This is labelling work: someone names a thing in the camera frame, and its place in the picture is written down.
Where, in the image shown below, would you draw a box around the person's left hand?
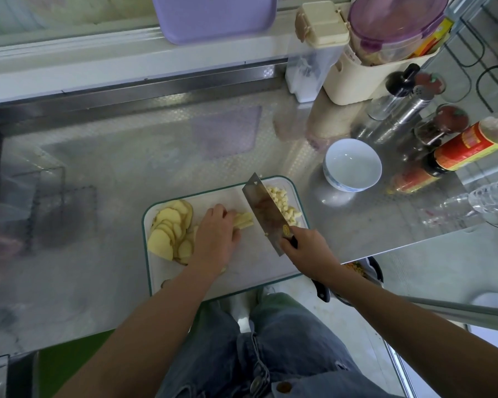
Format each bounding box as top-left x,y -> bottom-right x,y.
189,203 -> 242,279

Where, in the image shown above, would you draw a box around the steel shaker brown cap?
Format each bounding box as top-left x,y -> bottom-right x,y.
361,72 -> 447,144

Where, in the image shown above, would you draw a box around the cream plastic canister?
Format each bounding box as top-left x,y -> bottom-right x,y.
322,45 -> 437,106

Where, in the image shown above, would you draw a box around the glass jar red lid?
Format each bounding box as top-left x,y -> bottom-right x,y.
413,104 -> 471,148

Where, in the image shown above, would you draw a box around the person's right hand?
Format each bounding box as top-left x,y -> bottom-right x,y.
281,225 -> 341,280

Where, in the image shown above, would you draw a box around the purple plastic cutting board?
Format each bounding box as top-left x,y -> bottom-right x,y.
150,0 -> 279,45

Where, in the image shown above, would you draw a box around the person's right forearm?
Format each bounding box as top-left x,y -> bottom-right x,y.
325,263 -> 498,398

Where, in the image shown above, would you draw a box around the white bowl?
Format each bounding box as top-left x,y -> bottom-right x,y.
323,138 -> 383,194

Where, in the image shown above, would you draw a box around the person's blue jeans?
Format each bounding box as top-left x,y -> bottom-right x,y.
153,292 -> 395,398

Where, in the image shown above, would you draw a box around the metal bowl with scraps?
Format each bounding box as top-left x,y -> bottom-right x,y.
332,256 -> 385,305

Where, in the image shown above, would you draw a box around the wire dish rack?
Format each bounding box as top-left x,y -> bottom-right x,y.
444,4 -> 498,113

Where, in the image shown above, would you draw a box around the green mat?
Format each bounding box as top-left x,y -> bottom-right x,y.
37,329 -> 117,398

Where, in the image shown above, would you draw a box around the glass bottle black cap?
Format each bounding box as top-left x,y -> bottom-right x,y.
367,64 -> 421,121

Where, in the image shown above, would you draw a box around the person's left forearm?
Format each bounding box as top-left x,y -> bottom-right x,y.
54,268 -> 225,398

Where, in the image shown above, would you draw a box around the pile of yellow potato slices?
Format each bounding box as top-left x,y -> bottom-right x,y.
146,200 -> 199,266

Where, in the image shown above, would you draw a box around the pile of diced potato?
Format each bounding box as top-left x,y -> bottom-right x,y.
266,185 -> 303,227

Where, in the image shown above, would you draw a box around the white cutting board green rim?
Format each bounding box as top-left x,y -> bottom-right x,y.
142,175 -> 310,297

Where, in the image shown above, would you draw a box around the sauce bottle red label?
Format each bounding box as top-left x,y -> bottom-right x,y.
422,112 -> 498,175

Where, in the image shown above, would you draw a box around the purple lid food container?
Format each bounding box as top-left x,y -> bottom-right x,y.
347,0 -> 451,66

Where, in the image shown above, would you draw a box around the clear plastic bottle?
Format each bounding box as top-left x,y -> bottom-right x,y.
419,178 -> 498,233

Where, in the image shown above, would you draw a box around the white round plate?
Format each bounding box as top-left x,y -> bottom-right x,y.
469,292 -> 498,357

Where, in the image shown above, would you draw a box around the steel cleaver knife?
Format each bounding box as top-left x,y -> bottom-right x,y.
241,172 -> 331,303

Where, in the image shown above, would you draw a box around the clear container cream lid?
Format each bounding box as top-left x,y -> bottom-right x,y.
284,1 -> 350,104

